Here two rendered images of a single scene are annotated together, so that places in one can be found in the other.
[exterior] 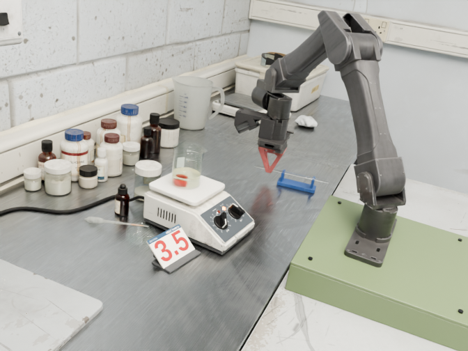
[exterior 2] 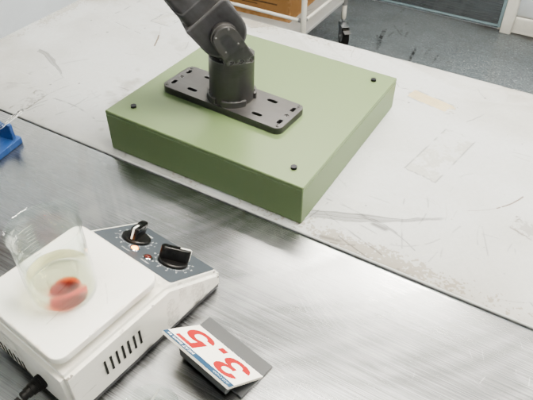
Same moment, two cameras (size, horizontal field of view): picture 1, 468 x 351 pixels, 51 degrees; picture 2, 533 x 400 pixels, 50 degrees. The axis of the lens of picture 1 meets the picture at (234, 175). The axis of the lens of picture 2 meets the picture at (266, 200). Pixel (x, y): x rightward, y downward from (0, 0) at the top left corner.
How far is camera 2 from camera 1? 0.79 m
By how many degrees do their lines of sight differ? 67
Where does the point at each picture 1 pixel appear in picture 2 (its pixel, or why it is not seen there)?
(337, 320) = (358, 186)
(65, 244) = not seen: outside the picture
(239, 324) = (386, 284)
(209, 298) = (334, 313)
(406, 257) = (275, 86)
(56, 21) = not seen: outside the picture
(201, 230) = (185, 295)
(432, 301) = (361, 93)
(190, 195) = (124, 282)
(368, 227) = (245, 89)
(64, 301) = not seen: outside the picture
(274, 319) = (368, 244)
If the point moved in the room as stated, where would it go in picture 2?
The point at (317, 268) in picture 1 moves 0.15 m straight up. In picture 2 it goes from (315, 166) to (323, 55)
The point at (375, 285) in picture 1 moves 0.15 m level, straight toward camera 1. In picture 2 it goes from (342, 125) to (449, 161)
